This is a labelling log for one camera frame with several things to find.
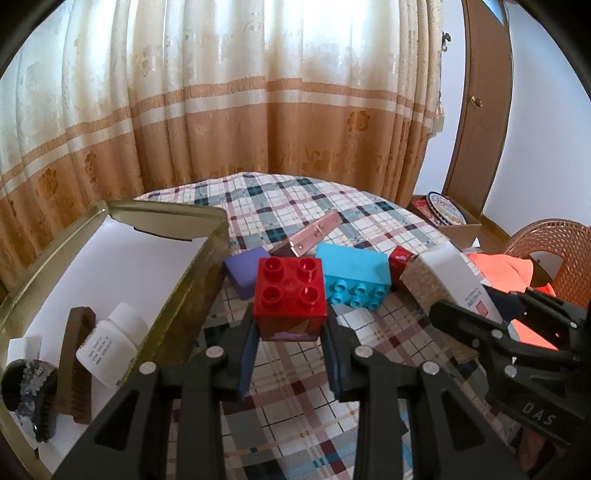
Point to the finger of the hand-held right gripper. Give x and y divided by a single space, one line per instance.
466 327
540 314

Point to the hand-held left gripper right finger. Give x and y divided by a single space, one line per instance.
334 364

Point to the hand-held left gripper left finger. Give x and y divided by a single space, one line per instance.
247 355

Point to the white tube with red label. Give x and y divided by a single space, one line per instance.
455 274

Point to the red building block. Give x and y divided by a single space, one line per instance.
288 295

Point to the purple eraser block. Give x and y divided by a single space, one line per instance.
242 272

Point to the gold metal tin box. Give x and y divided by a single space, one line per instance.
184 295

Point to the small red patterned box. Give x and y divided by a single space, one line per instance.
399 263

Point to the cyan building block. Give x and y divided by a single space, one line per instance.
353 270

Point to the pink framed case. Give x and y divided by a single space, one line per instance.
309 233

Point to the small white pill bottle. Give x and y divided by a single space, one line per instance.
111 346

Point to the wooden brush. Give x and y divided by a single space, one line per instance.
76 364

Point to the black sequin hair accessory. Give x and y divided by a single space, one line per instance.
27 397

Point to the orange cloth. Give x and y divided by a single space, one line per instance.
503 272

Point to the brown wicker chair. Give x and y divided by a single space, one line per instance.
545 240

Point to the cardboard box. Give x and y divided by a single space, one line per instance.
459 233

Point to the round blue-rimmed tin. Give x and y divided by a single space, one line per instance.
444 207

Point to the red packet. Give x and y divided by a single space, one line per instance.
420 207

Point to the white paper liner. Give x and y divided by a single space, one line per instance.
138 267

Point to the plaid tablecloth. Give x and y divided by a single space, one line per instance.
286 198

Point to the curtain tassel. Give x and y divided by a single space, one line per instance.
437 117

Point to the round door knob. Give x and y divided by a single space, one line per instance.
475 101

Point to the brown wooden door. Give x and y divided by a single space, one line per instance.
480 69

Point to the cream and orange curtain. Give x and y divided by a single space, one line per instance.
231 92

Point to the metal curtain hook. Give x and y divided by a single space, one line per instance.
445 41

